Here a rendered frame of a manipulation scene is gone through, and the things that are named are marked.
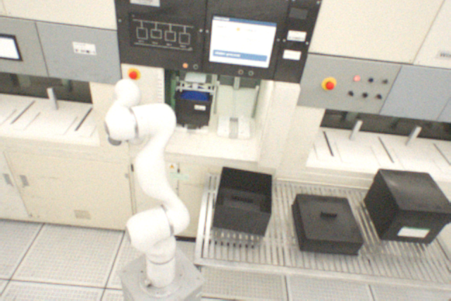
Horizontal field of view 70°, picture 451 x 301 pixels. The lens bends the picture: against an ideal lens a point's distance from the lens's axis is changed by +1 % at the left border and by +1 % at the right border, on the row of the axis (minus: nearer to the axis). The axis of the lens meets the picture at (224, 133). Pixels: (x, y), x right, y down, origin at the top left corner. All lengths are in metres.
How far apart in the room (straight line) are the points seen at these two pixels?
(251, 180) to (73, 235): 1.46
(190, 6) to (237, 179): 0.92
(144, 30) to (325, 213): 1.24
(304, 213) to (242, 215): 0.33
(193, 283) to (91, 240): 1.27
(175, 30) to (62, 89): 1.16
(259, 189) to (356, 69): 0.80
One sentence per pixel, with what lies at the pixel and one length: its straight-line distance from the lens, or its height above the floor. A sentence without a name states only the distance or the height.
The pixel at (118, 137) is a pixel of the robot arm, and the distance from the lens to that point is 1.05.
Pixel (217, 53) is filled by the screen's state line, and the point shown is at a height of 1.51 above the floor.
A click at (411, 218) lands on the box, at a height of 0.95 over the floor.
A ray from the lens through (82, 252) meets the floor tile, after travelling 2.60.
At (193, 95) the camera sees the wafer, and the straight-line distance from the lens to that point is 2.01.
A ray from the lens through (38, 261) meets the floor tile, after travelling 2.65.
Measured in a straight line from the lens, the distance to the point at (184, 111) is 1.96.
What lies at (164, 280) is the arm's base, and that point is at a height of 0.83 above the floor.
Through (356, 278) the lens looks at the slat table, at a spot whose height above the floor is 0.76.
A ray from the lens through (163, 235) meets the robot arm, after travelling 1.20.
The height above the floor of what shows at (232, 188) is 0.78.
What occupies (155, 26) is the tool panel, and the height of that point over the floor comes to 1.60.
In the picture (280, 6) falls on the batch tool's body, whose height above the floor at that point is 1.75.
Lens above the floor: 2.11
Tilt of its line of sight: 37 degrees down
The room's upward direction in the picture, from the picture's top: 8 degrees clockwise
